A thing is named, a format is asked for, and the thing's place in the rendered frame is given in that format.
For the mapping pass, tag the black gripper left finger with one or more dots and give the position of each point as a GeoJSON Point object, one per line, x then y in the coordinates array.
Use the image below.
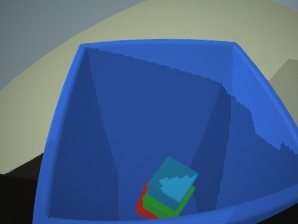
{"type": "Point", "coordinates": [18, 192]}

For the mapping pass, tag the small teal block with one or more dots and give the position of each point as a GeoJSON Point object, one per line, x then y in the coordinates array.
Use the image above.
{"type": "Point", "coordinates": [171, 183]}

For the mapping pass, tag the small red block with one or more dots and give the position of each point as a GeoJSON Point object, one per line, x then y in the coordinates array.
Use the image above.
{"type": "Point", "coordinates": [141, 211]}

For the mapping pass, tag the blue open-top cup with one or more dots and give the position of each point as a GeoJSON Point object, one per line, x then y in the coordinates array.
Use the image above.
{"type": "Point", "coordinates": [126, 105]}

